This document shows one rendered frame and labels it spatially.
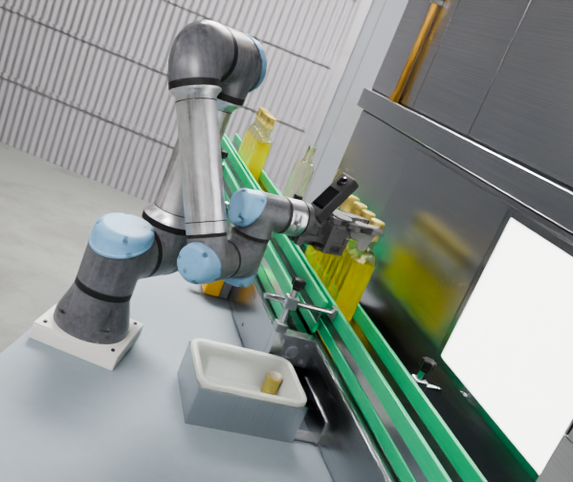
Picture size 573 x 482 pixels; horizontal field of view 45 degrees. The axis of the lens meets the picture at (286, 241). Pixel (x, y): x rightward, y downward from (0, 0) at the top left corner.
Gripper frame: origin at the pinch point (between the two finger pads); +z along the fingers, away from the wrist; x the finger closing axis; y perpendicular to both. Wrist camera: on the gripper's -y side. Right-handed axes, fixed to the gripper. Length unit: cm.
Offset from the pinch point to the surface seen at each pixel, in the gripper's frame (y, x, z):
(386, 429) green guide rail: 23.8, 40.1, -15.3
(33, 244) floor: 114, -226, -4
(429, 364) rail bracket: 14.3, 33.3, -4.0
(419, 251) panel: 2.2, 4.8, 11.3
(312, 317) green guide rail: 24.0, 0.6, -6.6
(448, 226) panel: -6.6, 10.6, 9.6
